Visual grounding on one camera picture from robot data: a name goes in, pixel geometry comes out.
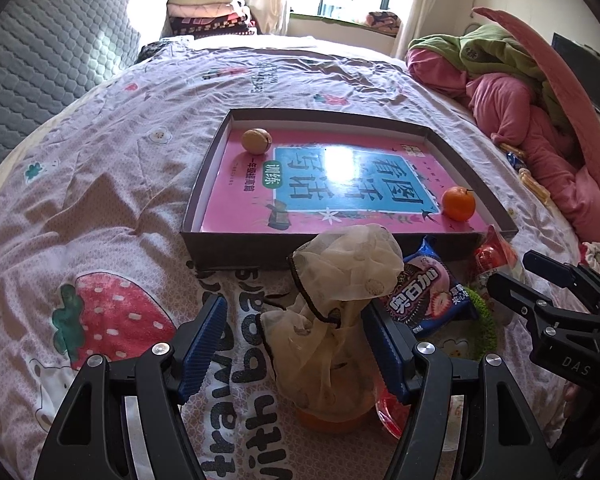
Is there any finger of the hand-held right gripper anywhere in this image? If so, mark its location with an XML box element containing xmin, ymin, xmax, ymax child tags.
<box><xmin>486</xmin><ymin>271</ymin><xmax>563</xmax><ymax>332</ymax></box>
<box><xmin>522</xmin><ymin>250</ymin><xmax>600</xmax><ymax>307</ymax></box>

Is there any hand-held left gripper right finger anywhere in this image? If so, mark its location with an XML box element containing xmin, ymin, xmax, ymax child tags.
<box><xmin>361</xmin><ymin>302</ymin><xmax>563</xmax><ymax>480</ymax></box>

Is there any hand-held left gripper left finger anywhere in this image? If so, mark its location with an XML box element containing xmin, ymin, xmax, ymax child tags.
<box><xmin>32</xmin><ymin>294</ymin><xmax>229</xmax><ymax>480</ymax></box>

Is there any green fuzzy ring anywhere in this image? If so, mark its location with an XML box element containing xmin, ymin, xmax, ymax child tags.
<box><xmin>462</xmin><ymin>285</ymin><xmax>499</xmax><ymax>361</ymax></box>

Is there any red white snack packet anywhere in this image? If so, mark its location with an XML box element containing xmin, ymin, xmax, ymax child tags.
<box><xmin>472</xmin><ymin>225</ymin><xmax>518</xmax><ymax>286</ymax></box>

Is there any beige mesh hair cap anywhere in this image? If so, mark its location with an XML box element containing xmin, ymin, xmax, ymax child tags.
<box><xmin>259</xmin><ymin>223</ymin><xmax>405</xmax><ymax>421</ymax></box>

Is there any brown cardboard tray pink bottom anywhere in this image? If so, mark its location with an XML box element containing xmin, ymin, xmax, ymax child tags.
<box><xmin>179</xmin><ymin>108</ymin><xmax>519</xmax><ymax>270</ymax></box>

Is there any white scrunchie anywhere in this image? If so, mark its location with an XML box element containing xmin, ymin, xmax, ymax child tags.
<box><xmin>580</xmin><ymin>241</ymin><xmax>600</xmax><ymax>277</ymax></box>

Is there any clear red plastic packet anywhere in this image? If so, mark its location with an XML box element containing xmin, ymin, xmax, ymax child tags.
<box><xmin>375</xmin><ymin>375</ymin><xmax>417</xmax><ymax>442</ymax></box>

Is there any blue cookie snack packet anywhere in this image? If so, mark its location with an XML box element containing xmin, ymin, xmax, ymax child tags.
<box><xmin>380</xmin><ymin>237</ymin><xmax>481</xmax><ymax>337</ymax></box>

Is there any clear pack of biscuits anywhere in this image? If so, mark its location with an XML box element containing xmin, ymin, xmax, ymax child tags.
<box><xmin>517</xmin><ymin>167</ymin><xmax>552</xmax><ymax>204</ymax></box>

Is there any orange tangerine with stem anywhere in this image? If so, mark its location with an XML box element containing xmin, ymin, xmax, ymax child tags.
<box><xmin>440</xmin><ymin>186</ymin><xmax>476</xmax><ymax>222</ymax></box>

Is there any pink quilt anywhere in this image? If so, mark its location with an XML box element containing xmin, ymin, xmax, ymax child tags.
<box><xmin>407</xmin><ymin>47</ymin><xmax>600</xmax><ymax>282</ymax></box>

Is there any pink cushion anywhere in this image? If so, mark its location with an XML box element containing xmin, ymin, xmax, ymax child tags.
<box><xmin>472</xmin><ymin>6</ymin><xmax>600</xmax><ymax>202</ymax></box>

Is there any black television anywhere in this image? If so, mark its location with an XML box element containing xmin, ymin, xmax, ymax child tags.
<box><xmin>551</xmin><ymin>32</ymin><xmax>600</xmax><ymax>119</ymax></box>

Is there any tan walnut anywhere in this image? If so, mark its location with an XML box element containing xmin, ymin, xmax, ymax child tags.
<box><xmin>242</xmin><ymin>128</ymin><xmax>271</xmax><ymax>154</ymax></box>

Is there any green blanket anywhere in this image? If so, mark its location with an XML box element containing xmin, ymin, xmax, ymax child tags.
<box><xmin>410</xmin><ymin>22</ymin><xmax>577</xmax><ymax>132</ymax></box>

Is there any patterned blanket on windowsill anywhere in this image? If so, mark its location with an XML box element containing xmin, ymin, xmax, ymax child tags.
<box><xmin>366</xmin><ymin>10</ymin><xmax>402</xmax><ymax>37</ymax></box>

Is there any dark grey cloth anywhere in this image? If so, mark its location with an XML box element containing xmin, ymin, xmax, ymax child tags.
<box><xmin>137</xmin><ymin>40</ymin><xmax>177</xmax><ymax>64</ymax></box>

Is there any dark patterned folded blanket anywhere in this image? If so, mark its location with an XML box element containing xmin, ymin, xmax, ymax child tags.
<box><xmin>168</xmin><ymin>14</ymin><xmax>259</xmax><ymax>38</ymax></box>

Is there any grey quilted headboard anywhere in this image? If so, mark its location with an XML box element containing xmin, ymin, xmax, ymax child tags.
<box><xmin>0</xmin><ymin>0</ymin><xmax>151</xmax><ymax>186</ymax></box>

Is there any pink folded blanket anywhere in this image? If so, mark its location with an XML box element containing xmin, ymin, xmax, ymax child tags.
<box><xmin>168</xmin><ymin>2</ymin><xmax>252</xmax><ymax>19</ymax></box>

